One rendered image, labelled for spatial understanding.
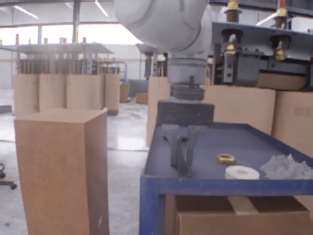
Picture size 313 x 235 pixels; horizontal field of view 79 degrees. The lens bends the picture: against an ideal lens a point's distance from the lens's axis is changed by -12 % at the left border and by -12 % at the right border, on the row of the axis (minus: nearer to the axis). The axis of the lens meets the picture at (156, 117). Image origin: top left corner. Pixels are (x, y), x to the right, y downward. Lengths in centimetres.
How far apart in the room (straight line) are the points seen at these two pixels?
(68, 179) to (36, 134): 22
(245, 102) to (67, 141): 85
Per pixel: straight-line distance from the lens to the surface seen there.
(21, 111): 331
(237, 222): 47
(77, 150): 84
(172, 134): 51
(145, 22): 30
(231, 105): 112
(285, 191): 47
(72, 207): 96
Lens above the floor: 107
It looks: 9 degrees down
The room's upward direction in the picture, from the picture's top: 3 degrees clockwise
